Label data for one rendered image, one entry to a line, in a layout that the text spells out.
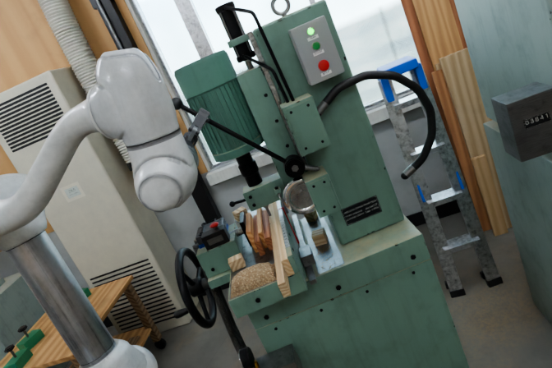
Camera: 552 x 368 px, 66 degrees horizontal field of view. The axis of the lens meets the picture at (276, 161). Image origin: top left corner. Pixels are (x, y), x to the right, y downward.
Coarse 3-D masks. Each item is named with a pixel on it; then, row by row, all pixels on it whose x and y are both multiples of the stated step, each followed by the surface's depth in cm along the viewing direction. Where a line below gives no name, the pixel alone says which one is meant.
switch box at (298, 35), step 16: (320, 16) 111; (288, 32) 116; (304, 32) 112; (320, 32) 112; (304, 48) 113; (320, 48) 113; (336, 48) 114; (304, 64) 114; (336, 64) 115; (320, 80) 116
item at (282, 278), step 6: (270, 204) 155; (270, 210) 150; (270, 222) 140; (270, 228) 135; (276, 234) 130; (276, 240) 126; (276, 246) 122; (276, 252) 119; (276, 258) 116; (276, 264) 113; (282, 264) 111; (276, 270) 110; (282, 270) 109; (282, 276) 106; (282, 282) 104; (288, 282) 110; (282, 288) 104; (288, 288) 104; (282, 294) 104; (288, 294) 104
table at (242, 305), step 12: (252, 216) 163; (288, 216) 160; (252, 252) 134; (252, 264) 127; (300, 264) 122; (216, 276) 136; (228, 276) 135; (288, 276) 113; (300, 276) 113; (264, 288) 113; (276, 288) 113; (300, 288) 114; (228, 300) 114; (240, 300) 113; (252, 300) 114; (264, 300) 114; (276, 300) 114; (240, 312) 114
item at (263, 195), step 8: (272, 176) 141; (264, 184) 137; (272, 184) 136; (280, 184) 137; (248, 192) 137; (256, 192) 137; (264, 192) 137; (272, 192) 137; (248, 200) 137; (256, 200) 138; (264, 200) 138; (272, 200) 138; (256, 208) 138
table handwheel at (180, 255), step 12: (180, 252) 144; (192, 252) 155; (180, 264) 139; (180, 276) 136; (204, 276) 160; (180, 288) 134; (192, 288) 145; (204, 288) 147; (192, 300) 135; (192, 312) 134; (204, 312) 146; (216, 312) 153; (204, 324) 138
